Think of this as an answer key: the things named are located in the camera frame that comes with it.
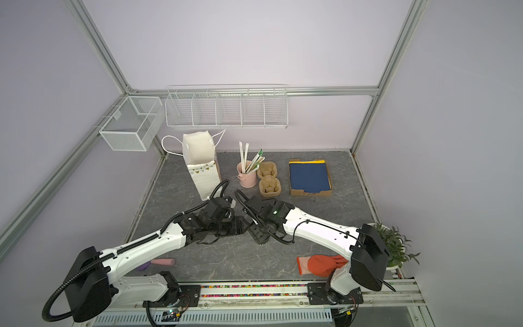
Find small white wire basket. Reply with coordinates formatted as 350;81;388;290
99;95;166;152

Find red rubber glove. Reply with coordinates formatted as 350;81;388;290
297;255;349;277

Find potted green plant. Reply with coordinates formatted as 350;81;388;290
370;223;420;271

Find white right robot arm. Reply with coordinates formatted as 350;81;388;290
237;195;394;305

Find white cartoon gift bag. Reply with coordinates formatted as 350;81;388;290
161;129;226;201

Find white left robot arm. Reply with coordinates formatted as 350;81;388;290
42;196;250;322

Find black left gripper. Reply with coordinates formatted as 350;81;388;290
209;215;251;237

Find pink metal straw bucket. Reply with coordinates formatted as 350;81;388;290
236;163;257;189

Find purple pink spatula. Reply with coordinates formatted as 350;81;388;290
136;258;176;271

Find long white wire basket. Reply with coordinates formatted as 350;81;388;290
164;84;289;129

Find cardboard napkin tray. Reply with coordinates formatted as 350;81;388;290
288;159;334;197

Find stacked pulp cup carriers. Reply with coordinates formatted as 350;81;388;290
257;162;282;198

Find blue napkin stack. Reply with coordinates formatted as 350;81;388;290
289;161;332;193

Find wrapped straws bundle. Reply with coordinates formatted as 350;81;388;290
238;141;266;174

